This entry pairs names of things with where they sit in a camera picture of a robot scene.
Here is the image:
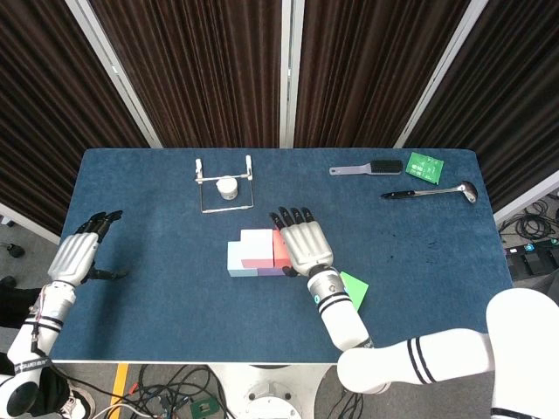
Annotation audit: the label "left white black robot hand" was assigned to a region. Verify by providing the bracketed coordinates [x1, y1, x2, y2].
[46, 209, 130, 287]

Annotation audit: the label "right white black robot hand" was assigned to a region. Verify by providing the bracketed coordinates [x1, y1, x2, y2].
[268, 206, 336, 279]

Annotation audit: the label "red cube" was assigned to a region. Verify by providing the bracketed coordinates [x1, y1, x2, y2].
[273, 229, 293, 269]

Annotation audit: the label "pink cube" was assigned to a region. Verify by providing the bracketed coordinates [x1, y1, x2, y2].
[239, 228, 275, 269]

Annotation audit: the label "light blue cube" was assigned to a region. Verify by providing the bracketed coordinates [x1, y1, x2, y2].
[226, 240, 259, 278]

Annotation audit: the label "green cube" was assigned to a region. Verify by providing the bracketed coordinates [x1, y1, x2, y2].
[339, 271, 370, 313]

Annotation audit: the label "small white jar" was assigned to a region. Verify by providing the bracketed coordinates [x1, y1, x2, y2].
[217, 175, 239, 202]

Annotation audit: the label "grey brush black bristles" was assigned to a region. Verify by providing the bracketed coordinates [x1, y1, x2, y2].
[328, 159, 404, 176]

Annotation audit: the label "yellow floor tape strip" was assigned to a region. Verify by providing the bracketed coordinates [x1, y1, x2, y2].
[108, 363, 131, 407]

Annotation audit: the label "blue felt table cover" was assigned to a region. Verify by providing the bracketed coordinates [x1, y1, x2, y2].
[32, 148, 514, 363]

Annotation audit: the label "green foil packet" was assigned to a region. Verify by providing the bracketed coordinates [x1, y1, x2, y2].
[404, 151, 444, 184]

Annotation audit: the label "white black sneaker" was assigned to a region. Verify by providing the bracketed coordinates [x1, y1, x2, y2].
[60, 382, 96, 419]

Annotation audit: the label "dark brown curtain panel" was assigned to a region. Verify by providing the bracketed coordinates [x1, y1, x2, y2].
[0, 0, 152, 237]
[89, 0, 283, 149]
[293, 0, 473, 149]
[404, 0, 559, 215]

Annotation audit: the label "green electronics box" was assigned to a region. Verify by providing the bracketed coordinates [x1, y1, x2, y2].
[190, 395, 218, 419]

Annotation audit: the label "black power strips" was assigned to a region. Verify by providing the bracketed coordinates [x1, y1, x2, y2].
[501, 237, 559, 289]

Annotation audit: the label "white partition frame rail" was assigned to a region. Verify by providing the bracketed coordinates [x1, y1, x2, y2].
[493, 169, 559, 226]
[0, 203, 61, 244]

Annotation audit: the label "metal wire stand white clips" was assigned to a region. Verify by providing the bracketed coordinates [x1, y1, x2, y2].
[194, 155, 256, 215]

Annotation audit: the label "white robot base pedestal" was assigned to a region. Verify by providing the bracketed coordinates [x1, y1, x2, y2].
[209, 362, 340, 419]

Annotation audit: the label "white floor cable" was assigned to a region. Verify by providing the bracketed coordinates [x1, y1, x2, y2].
[89, 403, 148, 419]

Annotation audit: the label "black floor cable tangle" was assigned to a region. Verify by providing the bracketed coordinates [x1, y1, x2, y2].
[124, 364, 228, 419]
[500, 198, 559, 245]
[338, 390, 372, 419]

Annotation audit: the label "steel ladle black handle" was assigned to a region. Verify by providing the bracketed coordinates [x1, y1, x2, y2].
[380, 180, 480, 204]

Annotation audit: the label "white partition post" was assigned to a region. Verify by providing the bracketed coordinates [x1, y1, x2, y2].
[65, 0, 163, 149]
[392, 0, 489, 149]
[278, 0, 305, 148]

